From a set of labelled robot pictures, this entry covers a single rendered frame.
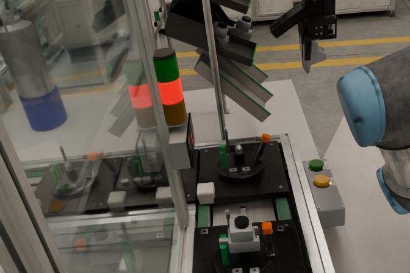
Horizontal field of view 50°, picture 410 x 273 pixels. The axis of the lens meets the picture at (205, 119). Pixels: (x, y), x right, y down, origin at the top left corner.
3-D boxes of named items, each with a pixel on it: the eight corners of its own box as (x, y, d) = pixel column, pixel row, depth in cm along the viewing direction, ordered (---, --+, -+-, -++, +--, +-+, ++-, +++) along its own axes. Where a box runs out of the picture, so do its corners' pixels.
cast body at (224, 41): (226, 44, 137) (233, 24, 133) (225, 49, 133) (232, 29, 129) (201, 35, 136) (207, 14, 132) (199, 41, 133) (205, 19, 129)
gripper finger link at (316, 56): (328, 75, 111) (329, 41, 106) (305, 78, 111) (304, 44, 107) (326, 70, 113) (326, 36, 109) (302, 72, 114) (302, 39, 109)
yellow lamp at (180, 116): (188, 112, 96) (184, 92, 93) (187, 124, 91) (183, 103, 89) (165, 114, 96) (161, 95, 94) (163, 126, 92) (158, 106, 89)
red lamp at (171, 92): (184, 92, 93) (180, 71, 91) (183, 103, 89) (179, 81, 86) (161, 94, 94) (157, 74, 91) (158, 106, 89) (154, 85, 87)
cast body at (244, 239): (258, 235, 93) (256, 211, 90) (260, 251, 90) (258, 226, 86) (219, 239, 94) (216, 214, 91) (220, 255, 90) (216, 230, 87)
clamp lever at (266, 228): (274, 246, 93) (270, 220, 90) (275, 253, 92) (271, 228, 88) (257, 248, 94) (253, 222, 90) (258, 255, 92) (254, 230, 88)
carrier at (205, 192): (277, 145, 134) (276, 110, 128) (290, 197, 113) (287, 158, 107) (200, 153, 136) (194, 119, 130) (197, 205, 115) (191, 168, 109)
